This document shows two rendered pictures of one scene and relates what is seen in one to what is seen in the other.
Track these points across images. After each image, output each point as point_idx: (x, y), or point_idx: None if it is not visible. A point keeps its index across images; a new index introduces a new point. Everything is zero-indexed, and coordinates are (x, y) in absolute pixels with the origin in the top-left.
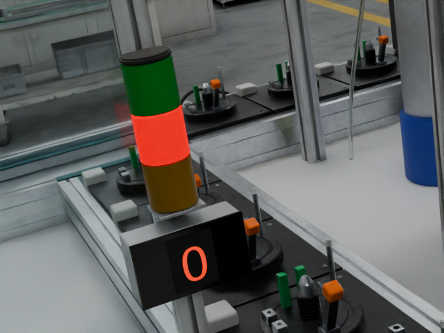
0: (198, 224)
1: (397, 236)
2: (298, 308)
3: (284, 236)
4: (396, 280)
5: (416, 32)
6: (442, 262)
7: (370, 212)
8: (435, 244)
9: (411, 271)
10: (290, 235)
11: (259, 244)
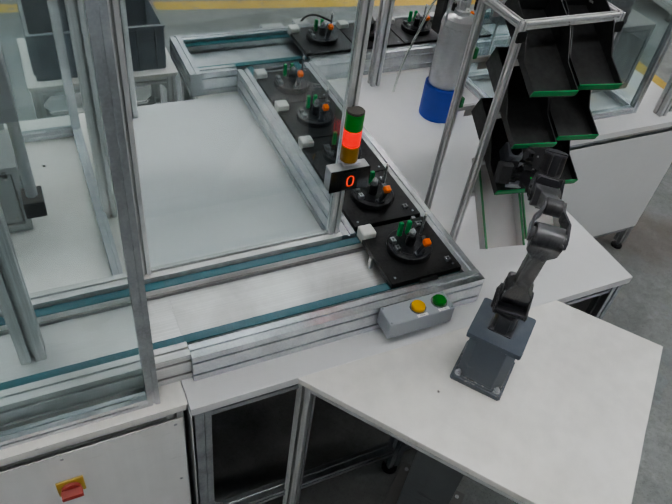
0: (355, 168)
1: (408, 148)
2: (369, 189)
3: (361, 144)
4: (404, 173)
5: (447, 46)
6: (425, 168)
7: (398, 129)
8: (424, 157)
9: (411, 169)
10: (364, 144)
11: None
